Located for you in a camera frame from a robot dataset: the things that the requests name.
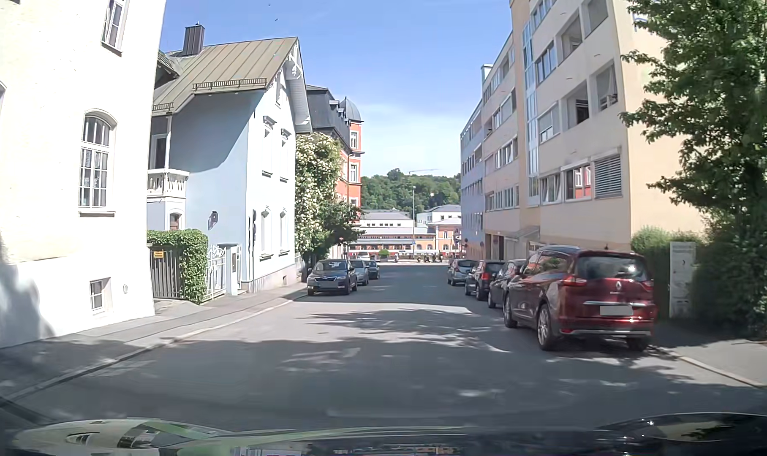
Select red brick building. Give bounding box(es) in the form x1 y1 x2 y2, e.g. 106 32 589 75
305 85 364 210

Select flowering tree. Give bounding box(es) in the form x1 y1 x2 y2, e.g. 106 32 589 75
294 132 364 267

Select pale blue house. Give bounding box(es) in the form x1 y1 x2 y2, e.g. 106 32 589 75
147 24 313 295

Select grey asphalt road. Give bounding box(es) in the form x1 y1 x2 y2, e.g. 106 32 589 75
0 261 767 438

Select pink long building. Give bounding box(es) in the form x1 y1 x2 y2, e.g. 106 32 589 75
347 209 463 259

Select wooded hill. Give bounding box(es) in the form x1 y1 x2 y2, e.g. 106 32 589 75
361 168 462 216

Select white building with grey roof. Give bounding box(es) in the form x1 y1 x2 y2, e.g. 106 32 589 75
416 204 462 226

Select large green tree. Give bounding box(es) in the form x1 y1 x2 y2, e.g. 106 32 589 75
618 0 767 339

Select lamp post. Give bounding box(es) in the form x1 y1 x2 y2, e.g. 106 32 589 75
408 168 436 257

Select grey paved pavement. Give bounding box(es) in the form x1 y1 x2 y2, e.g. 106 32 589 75
0 282 308 406
650 320 767 396

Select ivy covered hedge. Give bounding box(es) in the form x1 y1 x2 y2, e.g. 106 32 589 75
147 228 209 305

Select car's own bonnet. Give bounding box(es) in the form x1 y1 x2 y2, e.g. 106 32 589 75
6 413 767 456

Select pale blue office building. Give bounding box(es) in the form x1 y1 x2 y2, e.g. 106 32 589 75
460 101 486 261

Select grey car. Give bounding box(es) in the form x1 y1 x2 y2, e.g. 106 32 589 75
447 258 479 287

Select black car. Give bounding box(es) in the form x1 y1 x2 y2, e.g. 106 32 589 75
487 258 528 309

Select green hedge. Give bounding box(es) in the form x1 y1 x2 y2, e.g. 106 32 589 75
631 226 704 318

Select dark blue car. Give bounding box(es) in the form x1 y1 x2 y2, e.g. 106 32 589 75
305 258 359 296

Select white information board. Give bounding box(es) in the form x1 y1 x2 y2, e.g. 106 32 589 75
669 241 697 319

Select beige apartment building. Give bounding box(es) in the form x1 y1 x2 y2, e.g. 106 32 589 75
481 0 707 261

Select dark red car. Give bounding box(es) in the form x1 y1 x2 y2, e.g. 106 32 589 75
503 246 657 352

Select white building with arched windows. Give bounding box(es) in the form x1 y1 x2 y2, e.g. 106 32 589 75
0 0 168 350

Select white metal gate fence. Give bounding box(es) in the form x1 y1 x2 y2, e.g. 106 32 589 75
148 243 242 301

